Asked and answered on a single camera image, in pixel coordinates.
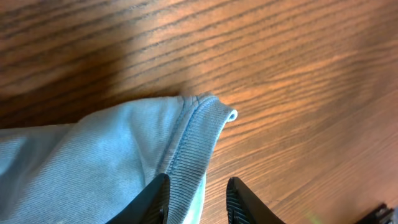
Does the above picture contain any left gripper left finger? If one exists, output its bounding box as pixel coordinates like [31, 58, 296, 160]
[107, 173, 170, 224]

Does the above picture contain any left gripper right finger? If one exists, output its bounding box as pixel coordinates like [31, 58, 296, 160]
[226, 177, 285, 224]

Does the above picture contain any light blue printed t-shirt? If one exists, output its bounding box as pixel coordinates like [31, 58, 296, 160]
[1, 95, 238, 223]

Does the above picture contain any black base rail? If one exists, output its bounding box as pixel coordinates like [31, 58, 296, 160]
[356, 203, 397, 224]

